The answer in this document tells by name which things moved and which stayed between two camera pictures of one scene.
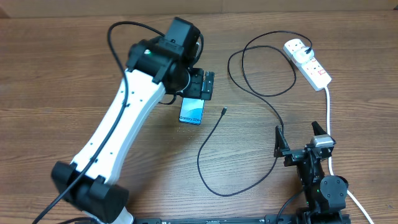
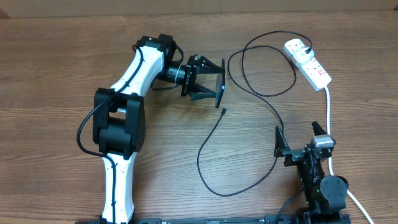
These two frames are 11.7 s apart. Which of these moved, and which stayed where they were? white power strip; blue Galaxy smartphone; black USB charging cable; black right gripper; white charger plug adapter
Moved: blue Galaxy smartphone; black USB charging cable
Stayed: white power strip; white charger plug adapter; black right gripper
